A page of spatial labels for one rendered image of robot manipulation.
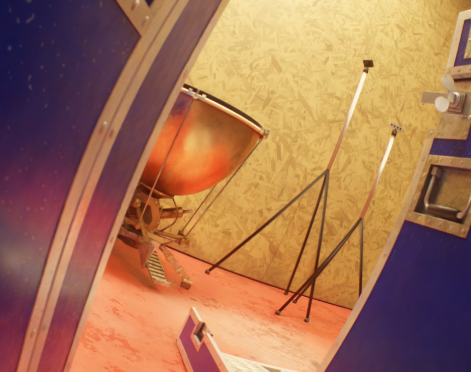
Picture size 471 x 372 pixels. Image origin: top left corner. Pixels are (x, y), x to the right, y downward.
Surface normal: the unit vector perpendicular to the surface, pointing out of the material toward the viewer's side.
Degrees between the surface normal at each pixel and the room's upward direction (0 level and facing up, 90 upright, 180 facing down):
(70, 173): 90
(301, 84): 90
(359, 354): 90
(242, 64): 90
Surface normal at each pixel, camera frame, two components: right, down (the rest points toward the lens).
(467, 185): -0.88, -0.41
